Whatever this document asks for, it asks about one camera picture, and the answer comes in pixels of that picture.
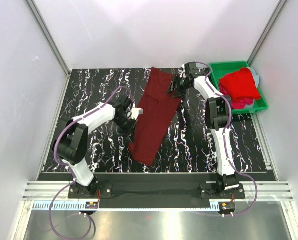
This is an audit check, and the aluminium extrusion rail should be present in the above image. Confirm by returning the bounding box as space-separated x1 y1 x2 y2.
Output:
22 181 294 202

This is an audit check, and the green plastic bin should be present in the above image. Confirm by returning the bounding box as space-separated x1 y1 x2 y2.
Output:
210 61 269 115

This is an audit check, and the pink t shirt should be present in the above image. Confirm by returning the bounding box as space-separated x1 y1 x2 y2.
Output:
219 84 255 110

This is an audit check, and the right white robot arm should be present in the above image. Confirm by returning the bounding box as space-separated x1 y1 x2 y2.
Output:
166 62 239 199

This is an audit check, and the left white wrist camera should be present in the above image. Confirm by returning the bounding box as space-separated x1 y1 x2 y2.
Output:
130 107 144 120

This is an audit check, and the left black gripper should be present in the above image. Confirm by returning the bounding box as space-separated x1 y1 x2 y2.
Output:
113 115 139 145

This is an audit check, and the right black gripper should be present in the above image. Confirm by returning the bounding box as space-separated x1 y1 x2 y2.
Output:
165 74 191 99

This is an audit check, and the left aluminium frame post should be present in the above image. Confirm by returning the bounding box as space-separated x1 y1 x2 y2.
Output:
24 0 71 77

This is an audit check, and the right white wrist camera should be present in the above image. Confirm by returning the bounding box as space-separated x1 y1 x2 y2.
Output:
179 64 187 79

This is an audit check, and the bright red t shirt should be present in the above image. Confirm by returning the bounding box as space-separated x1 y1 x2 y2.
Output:
218 67 262 101

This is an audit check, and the white slotted cable duct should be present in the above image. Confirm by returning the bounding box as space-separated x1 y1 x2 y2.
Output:
33 199 220 213

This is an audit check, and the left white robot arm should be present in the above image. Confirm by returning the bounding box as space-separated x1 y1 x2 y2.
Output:
52 97 144 198

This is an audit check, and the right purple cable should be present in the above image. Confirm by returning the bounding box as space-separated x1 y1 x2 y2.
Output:
188 61 259 217

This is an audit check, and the aluminium frame post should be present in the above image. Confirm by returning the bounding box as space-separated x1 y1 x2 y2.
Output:
247 0 289 66
24 0 71 77

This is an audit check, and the right aluminium frame post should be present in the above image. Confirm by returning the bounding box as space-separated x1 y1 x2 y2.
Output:
247 0 289 66

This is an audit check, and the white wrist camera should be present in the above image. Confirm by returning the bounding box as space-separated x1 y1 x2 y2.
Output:
130 107 144 120
179 64 187 79

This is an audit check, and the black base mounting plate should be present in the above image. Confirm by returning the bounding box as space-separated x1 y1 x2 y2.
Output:
68 173 246 210

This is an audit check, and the dark red t shirt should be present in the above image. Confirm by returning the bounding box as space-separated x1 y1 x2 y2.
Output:
129 67 182 166

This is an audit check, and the light blue t shirt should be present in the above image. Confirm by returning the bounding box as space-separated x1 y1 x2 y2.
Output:
247 67 260 88

